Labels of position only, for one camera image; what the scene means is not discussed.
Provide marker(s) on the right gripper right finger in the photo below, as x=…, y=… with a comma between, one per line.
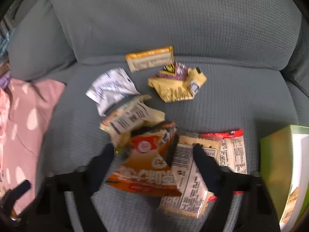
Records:
x=257, y=211

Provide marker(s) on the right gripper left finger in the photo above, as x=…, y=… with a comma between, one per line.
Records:
x=83, y=183

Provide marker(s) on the red white snack packet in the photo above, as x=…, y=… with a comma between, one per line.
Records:
x=233, y=152

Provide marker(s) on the clear cracker pack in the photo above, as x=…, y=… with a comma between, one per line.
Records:
x=194, y=193

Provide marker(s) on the orange snack bag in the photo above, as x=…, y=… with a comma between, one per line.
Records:
x=147, y=168

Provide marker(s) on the green cardboard box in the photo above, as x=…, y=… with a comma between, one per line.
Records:
x=284, y=169

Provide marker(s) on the tan pastry packet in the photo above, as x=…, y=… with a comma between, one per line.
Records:
x=130, y=117

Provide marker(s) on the white blue snack packet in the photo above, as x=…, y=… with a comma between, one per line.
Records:
x=110, y=88

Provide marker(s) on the gold bar wrapper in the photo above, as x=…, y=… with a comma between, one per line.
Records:
x=150, y=59

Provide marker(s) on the yellow purple wrapper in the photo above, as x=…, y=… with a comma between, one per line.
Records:
x=177, y=82

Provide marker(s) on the pink patterned cloth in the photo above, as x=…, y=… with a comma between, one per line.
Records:
x=26, y=110

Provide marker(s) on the grey sofa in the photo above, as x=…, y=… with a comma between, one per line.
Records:
x=248, y=49

